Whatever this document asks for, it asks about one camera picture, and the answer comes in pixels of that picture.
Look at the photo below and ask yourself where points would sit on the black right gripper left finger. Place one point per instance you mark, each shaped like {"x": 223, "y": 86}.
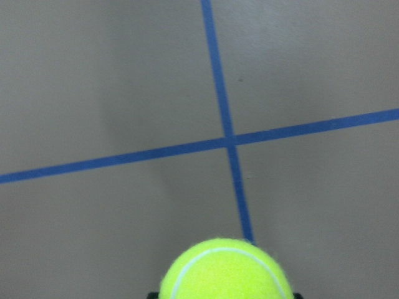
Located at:
{"x": 153, "y": 295}

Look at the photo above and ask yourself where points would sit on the yellow tennis ball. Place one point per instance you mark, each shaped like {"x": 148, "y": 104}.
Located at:
{"x": 225, "y": 268}

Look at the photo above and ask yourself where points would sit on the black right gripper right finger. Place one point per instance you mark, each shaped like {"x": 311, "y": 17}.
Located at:
{"x": 297, "y": 296}

